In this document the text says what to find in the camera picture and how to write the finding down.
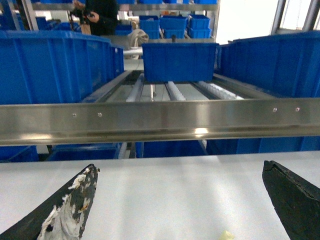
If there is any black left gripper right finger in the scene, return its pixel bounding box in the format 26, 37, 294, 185
262, 160, 320, 240

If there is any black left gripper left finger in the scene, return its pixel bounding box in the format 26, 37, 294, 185
0, 164, 100, 240

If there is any yellow tape scrap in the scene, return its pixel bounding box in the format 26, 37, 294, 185
218, 230, 235, 240

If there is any large blue right bin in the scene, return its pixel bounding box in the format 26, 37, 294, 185
215, 30, 320, 98

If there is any large blue bin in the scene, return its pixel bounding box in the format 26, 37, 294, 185
0, 30, 124, 105
215, 30, 320, 98

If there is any large blue left bin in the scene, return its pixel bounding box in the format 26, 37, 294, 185
0, 30, 124, 105

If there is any white roller track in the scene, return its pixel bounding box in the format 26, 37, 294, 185
165, 81, 186, 101

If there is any small blue centre bin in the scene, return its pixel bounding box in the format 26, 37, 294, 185
142, 42, 219, 82

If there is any beige cloth bundle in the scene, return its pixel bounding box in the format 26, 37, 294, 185
127, 28, 150, 48

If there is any person in dark clothes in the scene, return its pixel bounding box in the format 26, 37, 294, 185
72, 0, 119, 37

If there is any steel shelf front rail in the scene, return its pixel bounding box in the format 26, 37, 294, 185
0, 98, 320, 146

